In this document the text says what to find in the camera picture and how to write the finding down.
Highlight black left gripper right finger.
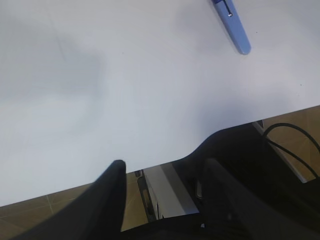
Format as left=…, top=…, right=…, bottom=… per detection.
left=205, top=158, right=320, bottom=240

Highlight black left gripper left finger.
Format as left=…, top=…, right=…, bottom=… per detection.
left=16, top=160, right=127, bottom=240

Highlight blue scissors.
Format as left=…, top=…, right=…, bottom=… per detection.
left=212, top=0, right=251, bottom=55

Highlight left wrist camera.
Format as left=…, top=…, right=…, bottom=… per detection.
left=173, top=123, right=320, bottom=218

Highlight black floor cable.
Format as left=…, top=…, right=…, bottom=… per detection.
left=262, top=122, right=320, bottom=177

